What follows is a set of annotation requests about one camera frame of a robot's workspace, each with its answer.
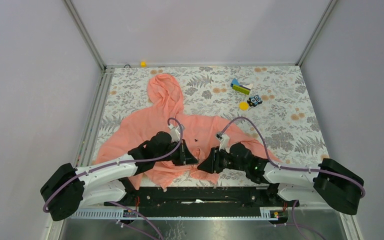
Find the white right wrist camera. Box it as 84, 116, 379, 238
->
216, 132, 230, 153

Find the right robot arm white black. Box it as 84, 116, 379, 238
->
197, 143, 364, 215

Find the black blue patterned toy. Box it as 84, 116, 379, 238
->
246, 95, 262, 107

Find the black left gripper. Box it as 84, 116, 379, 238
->
154, 138, 198, 166

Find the small yellow cube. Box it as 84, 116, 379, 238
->
140, 61, 147, 68

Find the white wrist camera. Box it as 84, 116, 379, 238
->
216, 132, 230, 153
168, 124, 184, 143

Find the small yellow round object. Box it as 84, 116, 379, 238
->
238, 101, 250, 111

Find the floral patterned table mat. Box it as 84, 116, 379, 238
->
75, 65, 329, 167

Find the salmon pink hooded jacket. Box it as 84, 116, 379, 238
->
92, 73, 282, 191

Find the white slotted cable duct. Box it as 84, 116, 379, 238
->
69, 208, 279, 222

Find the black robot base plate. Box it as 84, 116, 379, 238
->
117, 186, 294, 216

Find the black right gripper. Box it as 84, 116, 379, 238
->
197, 146, 248, 174

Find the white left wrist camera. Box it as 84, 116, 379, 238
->
168, 124, 184, 143

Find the blue green white box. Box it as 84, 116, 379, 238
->
230, 78, 253, 96

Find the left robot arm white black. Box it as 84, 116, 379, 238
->
40, 131, 199, 222

